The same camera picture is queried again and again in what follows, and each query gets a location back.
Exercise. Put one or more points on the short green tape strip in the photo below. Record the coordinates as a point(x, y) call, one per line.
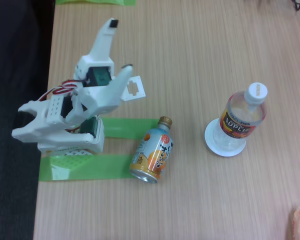
point(125, 127)

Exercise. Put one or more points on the orange juice bottle can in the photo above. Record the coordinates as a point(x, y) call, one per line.
point(152, 152)

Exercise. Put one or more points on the white round plate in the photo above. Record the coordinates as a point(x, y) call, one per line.
point(225, 153)

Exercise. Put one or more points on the long green tape strip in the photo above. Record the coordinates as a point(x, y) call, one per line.
point(102, 167)

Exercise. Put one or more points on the clear plastic bottle red label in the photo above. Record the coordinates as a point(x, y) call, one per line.
point(240, 122)

